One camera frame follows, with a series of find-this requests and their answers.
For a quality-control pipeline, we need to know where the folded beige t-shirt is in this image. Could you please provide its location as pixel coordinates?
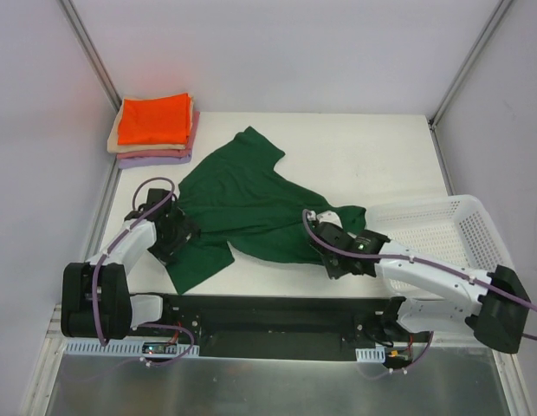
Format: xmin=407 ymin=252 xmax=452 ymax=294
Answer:
xmin=106 ymin=95 xmax=196 ymax=153

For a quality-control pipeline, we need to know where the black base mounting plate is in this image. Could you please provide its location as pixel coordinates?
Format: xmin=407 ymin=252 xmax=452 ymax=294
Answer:
xmin=134 ymin=295 xmax=389 ymax=361

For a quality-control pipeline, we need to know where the right aluminium corner post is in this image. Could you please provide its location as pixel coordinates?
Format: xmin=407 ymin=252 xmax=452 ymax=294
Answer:
xmin=428 ymin=0 xmax=516 ymax=129

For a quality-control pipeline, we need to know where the left white cable duct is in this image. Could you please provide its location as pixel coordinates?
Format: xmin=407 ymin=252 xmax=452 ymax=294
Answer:
xmin=65 ymin=340 xmax=200 ymax=360

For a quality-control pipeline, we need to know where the folded pink t-shirt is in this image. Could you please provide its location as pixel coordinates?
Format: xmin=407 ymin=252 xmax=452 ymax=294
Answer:
xmin=116 ymin=110 xmax=200 ymax=159

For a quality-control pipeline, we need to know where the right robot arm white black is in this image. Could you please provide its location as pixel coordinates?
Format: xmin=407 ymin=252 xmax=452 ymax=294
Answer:
xmin=303 ymin=212 xmax=532 ymax=354

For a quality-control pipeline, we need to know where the dark green t-shirt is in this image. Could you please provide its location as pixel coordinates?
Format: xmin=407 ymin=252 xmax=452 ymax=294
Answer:
xmin=165 ymin=127 xmax=366 ymax=294

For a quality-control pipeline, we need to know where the left aluminium corner post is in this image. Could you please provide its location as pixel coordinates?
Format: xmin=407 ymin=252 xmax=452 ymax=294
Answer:
xmin=56 ymin=0 xmax=122 ymax=111

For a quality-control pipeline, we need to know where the white plastic perforated basket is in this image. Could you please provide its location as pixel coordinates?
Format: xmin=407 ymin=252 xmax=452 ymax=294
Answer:
xmin=366 ymin=195 xmax=514 ymax=271

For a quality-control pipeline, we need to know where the white cable duct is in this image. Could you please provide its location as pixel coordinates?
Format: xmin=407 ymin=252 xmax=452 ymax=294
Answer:
xmin=355 ymin=346 xmax=386 ymax=364
xmin=65 ymin=340 xmax=200 ymax=360

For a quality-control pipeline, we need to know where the right white cable duct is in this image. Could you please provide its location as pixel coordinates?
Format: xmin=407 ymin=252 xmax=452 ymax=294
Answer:
xmin=355 ymin=346 xmax=386 ymax=364

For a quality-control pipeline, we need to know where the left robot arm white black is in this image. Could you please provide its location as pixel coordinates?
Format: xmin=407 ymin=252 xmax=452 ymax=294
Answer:
xmin=61 ymin=188 xmax=200 ymax=344

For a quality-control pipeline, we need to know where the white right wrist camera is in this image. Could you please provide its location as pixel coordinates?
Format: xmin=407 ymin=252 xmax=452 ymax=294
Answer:
xmin=307 ymin=211 xmax=342 ymax=228

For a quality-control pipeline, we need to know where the folded orange t-shirt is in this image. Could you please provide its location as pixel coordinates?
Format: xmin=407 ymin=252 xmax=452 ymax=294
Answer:
xmin=117 ymin=93 xmax=192 ymax=146

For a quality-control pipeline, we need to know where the folded lavender t-shirt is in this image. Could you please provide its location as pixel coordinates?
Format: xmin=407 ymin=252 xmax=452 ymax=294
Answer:
xmin=116 ymin=153 xmax=192 ymax=169

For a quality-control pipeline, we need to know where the aluminium corner post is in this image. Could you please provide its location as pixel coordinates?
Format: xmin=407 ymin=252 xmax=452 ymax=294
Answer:
xmin=56 ymin=0 xmax=122 ymax=111
xmin=428 ymin=0 xmax=516 ymax=129

